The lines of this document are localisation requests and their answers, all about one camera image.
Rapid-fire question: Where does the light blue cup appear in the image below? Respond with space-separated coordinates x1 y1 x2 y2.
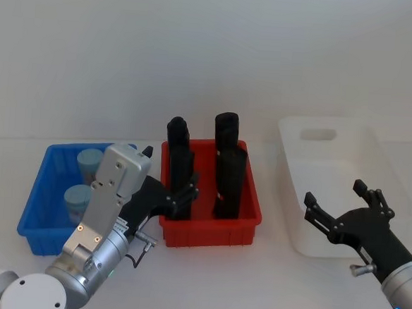
61 183 93 226
75 147 105 186

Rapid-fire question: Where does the blue plastic bin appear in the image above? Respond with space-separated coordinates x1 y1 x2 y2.
14 136 139 263

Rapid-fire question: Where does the white plastic bin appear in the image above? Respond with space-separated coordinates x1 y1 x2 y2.
268 112 412 266

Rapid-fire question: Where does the red plastic bin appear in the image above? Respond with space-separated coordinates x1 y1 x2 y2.
154 134 269 255

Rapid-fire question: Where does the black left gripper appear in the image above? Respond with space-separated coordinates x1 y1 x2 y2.
116 143 204 247

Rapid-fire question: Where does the thin dark cable silver plug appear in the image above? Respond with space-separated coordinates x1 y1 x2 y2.
348 250 378 279
126 229 159 270

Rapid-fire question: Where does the black cylindrical bottle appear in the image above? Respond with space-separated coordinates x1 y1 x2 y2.
164 115 193 157
164 147 197 222
211 146 249 222
212 110 241 155

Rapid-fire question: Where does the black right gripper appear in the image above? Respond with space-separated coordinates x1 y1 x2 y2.
298 175 412 287

